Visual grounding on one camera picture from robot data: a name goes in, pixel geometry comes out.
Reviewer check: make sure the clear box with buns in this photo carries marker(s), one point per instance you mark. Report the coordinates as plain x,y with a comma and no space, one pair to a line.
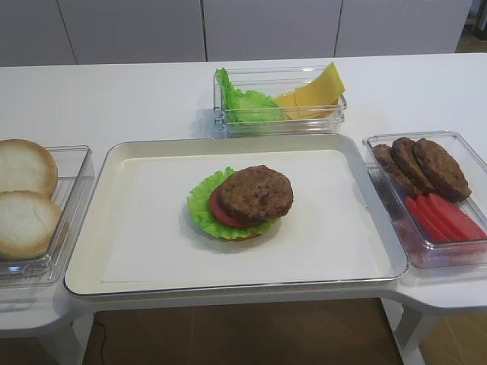
76,180

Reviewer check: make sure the clear box with lettuce and cheese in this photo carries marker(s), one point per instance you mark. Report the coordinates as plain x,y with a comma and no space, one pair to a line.
274,82

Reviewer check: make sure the green lettuce leaves in box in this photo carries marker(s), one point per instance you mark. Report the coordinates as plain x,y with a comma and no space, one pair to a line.
245,106

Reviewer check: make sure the clear box with patties and tomato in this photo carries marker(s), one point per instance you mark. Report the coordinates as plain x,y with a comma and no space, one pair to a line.
421,251

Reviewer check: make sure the brown patty in box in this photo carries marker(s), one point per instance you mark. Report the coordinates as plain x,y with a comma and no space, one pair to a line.
383,156
442,170
402,151

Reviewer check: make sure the red tomato slice on burger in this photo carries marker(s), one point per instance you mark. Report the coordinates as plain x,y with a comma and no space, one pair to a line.
221,215

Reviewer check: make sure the yellow cheese slice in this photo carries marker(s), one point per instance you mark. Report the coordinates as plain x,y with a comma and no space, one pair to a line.
326,88

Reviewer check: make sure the brown patty middle in box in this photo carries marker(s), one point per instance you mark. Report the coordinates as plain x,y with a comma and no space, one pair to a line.
402,151

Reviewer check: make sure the brown burger patty on stack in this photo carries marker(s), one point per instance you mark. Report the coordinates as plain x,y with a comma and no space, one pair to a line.
255,195

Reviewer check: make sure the bun half at back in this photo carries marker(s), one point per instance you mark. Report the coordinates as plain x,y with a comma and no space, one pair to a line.
27,166

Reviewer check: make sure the red tomato slices in box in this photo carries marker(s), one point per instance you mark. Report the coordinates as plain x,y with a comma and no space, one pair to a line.
442,220

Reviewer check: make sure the brown patty front in box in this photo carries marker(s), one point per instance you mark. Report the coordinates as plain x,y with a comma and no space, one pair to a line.
442,170

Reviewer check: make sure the bun half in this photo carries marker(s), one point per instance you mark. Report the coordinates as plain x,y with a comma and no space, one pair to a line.
28,222
27,166

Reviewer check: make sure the bun half at front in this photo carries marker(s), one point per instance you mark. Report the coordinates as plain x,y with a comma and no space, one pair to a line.
28,222

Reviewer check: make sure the green lettuce leaf on burger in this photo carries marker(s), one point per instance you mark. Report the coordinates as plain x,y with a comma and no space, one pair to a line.
202,216

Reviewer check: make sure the white paper tray liner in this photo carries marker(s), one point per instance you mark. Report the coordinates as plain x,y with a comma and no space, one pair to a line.
327,234

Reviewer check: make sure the white metal serving tray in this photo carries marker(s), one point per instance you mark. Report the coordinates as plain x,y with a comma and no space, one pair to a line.
84,275

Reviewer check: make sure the stack of yellow cheese slices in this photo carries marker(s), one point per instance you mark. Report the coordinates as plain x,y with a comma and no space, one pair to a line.
306,105

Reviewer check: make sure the brown patty back in box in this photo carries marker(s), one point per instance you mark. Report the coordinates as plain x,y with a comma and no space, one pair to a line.
383,156

